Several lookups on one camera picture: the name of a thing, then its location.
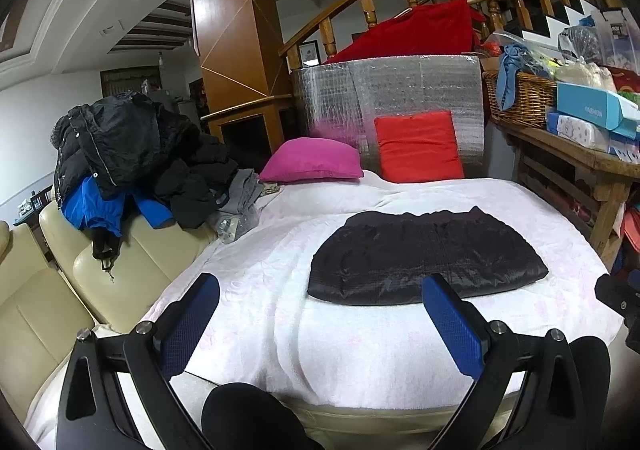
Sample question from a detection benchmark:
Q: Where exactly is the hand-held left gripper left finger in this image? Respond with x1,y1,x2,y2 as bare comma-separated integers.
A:
55,273,221,450

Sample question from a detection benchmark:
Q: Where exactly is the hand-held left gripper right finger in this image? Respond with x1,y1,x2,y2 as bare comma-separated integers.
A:
421,273,586,450

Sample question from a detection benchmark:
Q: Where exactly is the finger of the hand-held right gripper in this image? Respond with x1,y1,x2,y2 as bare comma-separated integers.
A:
594,273,640,331

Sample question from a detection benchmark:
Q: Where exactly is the black quilted jacket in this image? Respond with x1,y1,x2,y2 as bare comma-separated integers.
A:
306,207,550,306

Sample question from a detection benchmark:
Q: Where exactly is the person's right leg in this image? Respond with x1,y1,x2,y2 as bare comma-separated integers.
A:
567,336,612,450

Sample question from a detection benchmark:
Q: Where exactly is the person's leg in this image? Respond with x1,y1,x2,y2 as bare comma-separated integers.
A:
200,382,326,450
567,336,612,450

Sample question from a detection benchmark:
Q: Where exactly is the white blanket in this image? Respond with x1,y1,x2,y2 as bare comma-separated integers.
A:
25,169,626,450

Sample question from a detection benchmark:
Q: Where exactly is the person's left leg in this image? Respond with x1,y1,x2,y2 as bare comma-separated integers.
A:
200,382,326,450

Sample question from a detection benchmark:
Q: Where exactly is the grey garment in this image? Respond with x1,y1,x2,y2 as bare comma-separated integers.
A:
207,169,266,243

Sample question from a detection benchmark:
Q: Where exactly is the wooden table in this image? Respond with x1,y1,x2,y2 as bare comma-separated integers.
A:
487,117,640,271

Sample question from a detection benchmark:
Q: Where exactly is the blue jacket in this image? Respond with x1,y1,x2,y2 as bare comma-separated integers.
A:
61,175,176,238

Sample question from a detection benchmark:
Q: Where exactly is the beige leather sofa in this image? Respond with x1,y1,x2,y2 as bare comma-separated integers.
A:
0,183,221,401

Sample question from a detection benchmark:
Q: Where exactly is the toilet paper pack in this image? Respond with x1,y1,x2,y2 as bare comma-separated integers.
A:
546,113,613,151

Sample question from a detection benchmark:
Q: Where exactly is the red pillow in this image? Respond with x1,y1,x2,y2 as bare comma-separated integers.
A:
374,111,466,183

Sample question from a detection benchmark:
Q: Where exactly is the pile of black jackets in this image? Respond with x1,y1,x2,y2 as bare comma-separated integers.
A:
52,91,238,261

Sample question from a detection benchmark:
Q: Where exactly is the light blue cardboard box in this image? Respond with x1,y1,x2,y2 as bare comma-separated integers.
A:
555,82,640,140

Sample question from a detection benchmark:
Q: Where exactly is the magenta pillow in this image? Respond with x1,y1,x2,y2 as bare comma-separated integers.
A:
258,137,365,182

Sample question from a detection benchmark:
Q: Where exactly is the wicker basket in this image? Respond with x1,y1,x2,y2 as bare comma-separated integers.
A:
482,70,558,129

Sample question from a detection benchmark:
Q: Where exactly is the silver foil insulation panel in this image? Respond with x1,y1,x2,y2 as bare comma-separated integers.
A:
291,54,487,178

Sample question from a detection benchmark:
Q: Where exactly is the blue cloth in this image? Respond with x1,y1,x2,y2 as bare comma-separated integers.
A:
495,44,556,111

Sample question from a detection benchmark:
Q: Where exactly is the dark patterned plastic bag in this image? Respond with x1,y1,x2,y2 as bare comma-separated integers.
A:
557,25,608,64

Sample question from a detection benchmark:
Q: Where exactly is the clear plastic storage box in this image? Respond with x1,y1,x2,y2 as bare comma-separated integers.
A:
592,8,640,71

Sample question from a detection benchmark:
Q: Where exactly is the wooden column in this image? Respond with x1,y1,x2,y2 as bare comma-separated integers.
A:
189,0,296,156

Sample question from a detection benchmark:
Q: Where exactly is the red cloth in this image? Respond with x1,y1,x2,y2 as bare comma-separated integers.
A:
325,0,487,65

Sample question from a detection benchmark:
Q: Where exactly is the picture frame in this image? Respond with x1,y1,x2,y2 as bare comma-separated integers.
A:
299,40,321,68

